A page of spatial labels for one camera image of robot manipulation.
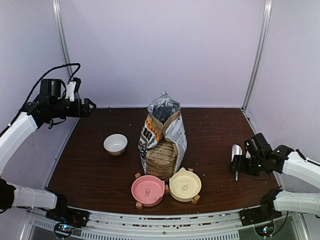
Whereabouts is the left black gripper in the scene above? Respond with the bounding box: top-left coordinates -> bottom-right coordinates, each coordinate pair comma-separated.
49,97 -> 96,118

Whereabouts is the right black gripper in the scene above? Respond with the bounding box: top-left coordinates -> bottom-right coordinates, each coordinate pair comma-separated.
230,154 -> 265,177

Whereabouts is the silver metal scoop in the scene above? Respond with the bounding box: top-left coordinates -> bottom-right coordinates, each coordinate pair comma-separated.
230,144 -> 243,182

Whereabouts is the brown pet food bag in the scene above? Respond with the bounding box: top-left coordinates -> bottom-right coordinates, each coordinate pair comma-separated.
138,91 -> 187,182

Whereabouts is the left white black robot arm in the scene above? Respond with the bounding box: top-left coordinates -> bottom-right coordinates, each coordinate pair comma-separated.
0,77 -> 97,222

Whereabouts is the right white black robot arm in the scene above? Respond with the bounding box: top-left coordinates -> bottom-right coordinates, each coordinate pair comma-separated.
229,132 -> 320,221

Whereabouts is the cream cat-ear pet bowl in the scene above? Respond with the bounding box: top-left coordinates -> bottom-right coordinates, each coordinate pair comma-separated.
169,167 -> 202,203

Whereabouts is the pink pet bowl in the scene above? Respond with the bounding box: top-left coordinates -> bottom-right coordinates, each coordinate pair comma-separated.
131,175 -> 165,207

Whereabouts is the white ceramic bowl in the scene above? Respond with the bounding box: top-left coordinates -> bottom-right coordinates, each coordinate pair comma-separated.
103,133 -> 128,156

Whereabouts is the wooden bowl stand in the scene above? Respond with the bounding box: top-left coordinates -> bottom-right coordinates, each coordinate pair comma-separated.
135,168 -> 201,210

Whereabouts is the right circuit board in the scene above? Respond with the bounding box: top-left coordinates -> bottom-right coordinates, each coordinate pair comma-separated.
254,224 -> 275,238

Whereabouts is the circuit board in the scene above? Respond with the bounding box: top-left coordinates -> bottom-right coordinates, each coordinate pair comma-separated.
53,222 -> 75,238
254,224 -> 275,238

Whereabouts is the left circuit board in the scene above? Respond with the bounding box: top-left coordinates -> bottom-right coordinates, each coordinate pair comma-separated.
53,222 -> 75,238

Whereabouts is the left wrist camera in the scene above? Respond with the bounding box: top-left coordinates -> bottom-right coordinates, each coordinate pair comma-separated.
64,77 -> 81,102

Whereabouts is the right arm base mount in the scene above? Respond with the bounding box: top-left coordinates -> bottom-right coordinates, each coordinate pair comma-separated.
239,189 -> 282,226

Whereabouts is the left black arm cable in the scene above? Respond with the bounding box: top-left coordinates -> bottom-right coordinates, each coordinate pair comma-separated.
0,62 -> 81,137

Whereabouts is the front aluminium rail frame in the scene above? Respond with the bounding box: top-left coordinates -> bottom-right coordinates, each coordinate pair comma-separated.
19,209 -> 310,240

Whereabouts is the left aluminium corner post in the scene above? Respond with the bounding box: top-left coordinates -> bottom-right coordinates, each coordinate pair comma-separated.
52,0 -> 73,81

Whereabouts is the aluminium corner post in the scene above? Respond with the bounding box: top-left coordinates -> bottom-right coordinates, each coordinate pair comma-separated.
241,0 -> 273,112
52,0 -> 73,81

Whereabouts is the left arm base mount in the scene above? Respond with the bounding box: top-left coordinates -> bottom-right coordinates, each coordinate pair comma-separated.
45,192 -> 90,228

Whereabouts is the right aluminium corner post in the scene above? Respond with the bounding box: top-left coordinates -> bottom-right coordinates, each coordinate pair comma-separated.
241,0 -> 273,112

